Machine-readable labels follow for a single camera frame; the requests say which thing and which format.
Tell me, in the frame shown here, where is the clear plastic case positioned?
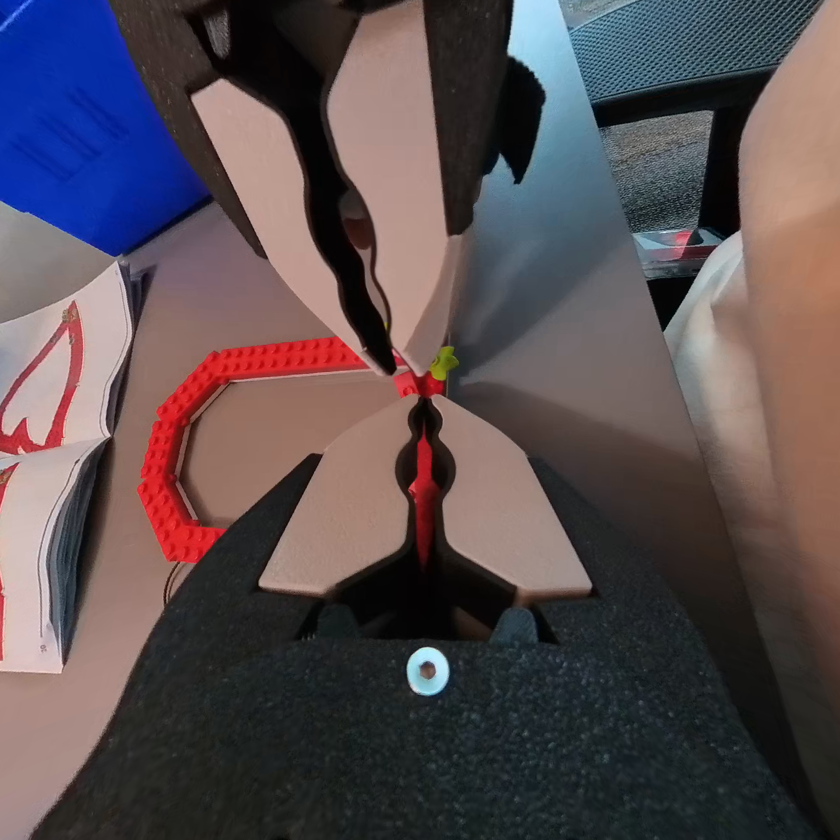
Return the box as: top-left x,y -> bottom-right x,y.
633,226 -> 727,281

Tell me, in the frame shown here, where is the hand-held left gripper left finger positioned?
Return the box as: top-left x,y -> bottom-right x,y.
258,395 -> 425,599

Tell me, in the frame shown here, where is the blue plastic bin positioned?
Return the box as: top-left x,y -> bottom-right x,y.
0,0 -> 214,257

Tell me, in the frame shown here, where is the person's beige clothed leg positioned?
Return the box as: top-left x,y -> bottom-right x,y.
663,0 -> 840,840

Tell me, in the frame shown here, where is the red brick heart frame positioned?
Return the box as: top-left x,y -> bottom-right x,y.
136,336 -> 455,569

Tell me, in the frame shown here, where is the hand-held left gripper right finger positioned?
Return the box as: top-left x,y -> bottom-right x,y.
430,395 -> 595,601

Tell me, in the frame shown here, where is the open instruction booklet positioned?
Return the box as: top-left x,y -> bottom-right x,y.
0,259 -> 155,676

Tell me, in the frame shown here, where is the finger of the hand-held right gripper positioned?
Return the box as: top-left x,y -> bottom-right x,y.
190,77 -> 398,378
323,0 -> 467,379

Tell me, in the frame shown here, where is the black mesh office chair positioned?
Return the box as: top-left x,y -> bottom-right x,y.
567,0 -> 821,240

